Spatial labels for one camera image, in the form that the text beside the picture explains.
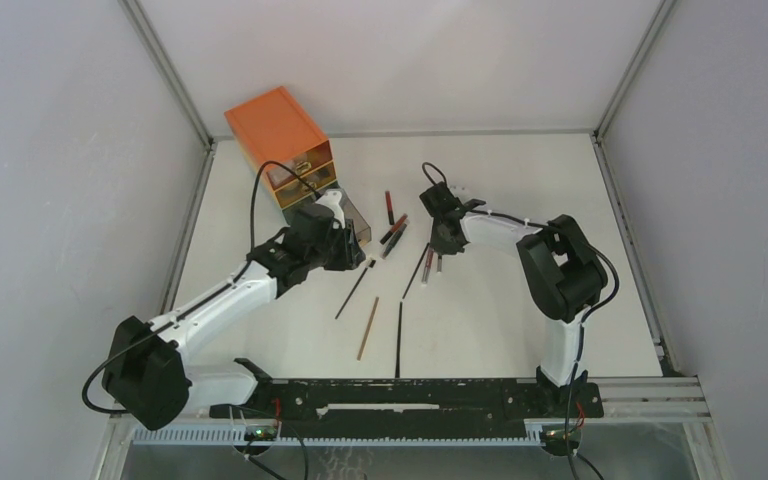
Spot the black eyebrow comb brush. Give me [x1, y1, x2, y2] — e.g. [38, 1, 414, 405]
[334, 258, 377, 320]

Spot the orange yellow blue drawer box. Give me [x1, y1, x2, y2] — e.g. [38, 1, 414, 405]
[224, 86, 341, 223]

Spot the red lipstick silver end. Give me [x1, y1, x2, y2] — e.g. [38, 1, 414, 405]
[421, 247, 435, 285]

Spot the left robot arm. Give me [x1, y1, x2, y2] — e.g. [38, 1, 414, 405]
[97, 191, 365, 431]

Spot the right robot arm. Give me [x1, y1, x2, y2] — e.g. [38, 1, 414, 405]
[419, 182, 615, 416]

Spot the dark green makeup pen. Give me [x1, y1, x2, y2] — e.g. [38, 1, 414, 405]
[381, 221, 409, 259]

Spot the orange lip gloss black cap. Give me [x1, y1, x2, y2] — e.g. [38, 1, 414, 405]
[380, 214, 408, 245]

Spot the thin black eyeliner brush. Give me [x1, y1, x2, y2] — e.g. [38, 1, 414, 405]
[400, 242, 430, 301]

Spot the red lip gloss black cap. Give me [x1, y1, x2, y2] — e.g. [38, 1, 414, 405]
[385, 190, 396, 226]

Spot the long thin black brush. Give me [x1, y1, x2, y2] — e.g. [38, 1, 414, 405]
[394, 301, 404, 379]

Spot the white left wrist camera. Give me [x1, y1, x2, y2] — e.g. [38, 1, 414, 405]
[316, 189, 346, 228]

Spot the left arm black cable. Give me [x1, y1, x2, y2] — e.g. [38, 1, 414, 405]
[81, 160, 322, 417]

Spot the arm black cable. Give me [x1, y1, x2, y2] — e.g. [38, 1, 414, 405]
[420, 161, 622, 480]
[81, 160, 322, 417]

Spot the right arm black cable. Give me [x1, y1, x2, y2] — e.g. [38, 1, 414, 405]
[420, 161, 622, 480]

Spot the aluminium frame rail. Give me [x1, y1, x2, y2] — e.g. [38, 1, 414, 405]
[117, 0, 215, 150]

